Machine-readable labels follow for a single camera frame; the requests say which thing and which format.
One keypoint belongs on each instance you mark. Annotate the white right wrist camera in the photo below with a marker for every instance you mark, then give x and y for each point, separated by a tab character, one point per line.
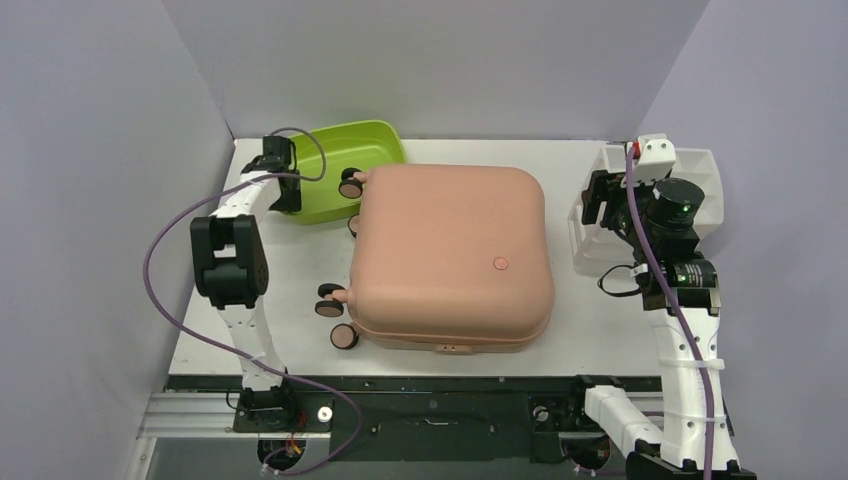
654	157

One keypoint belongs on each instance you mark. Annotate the pink hard-shell suitcase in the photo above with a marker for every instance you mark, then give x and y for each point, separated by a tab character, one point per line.
447	258

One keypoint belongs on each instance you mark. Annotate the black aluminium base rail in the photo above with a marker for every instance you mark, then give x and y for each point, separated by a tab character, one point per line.
593	423

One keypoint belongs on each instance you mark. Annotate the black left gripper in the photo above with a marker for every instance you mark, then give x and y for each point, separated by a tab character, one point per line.
290	203

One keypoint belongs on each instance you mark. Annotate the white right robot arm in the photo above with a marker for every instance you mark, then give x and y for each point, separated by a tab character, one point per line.
679	290

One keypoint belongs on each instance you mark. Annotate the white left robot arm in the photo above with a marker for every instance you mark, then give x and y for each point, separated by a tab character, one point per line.
232	272

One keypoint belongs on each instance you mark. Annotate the green plastic tray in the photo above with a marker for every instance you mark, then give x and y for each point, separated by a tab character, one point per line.
362	145

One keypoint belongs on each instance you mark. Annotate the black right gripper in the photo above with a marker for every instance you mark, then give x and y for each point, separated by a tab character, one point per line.
594	202

